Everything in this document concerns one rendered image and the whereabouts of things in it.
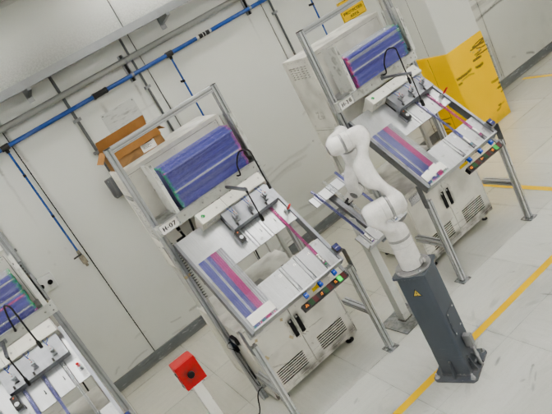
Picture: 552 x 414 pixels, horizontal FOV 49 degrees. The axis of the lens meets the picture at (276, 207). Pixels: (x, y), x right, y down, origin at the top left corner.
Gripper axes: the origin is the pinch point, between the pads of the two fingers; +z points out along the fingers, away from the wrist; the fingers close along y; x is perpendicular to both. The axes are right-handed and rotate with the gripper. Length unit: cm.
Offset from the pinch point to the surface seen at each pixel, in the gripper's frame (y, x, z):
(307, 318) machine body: 51, 30, 52
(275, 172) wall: -66, -92, 154
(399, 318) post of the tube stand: 3, 71, 57
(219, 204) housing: 59, -51, 9
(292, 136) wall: -98, -105, 141
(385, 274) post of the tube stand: 1, 45, 32
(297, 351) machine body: 68, 40, 62
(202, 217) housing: 71, -51, 10
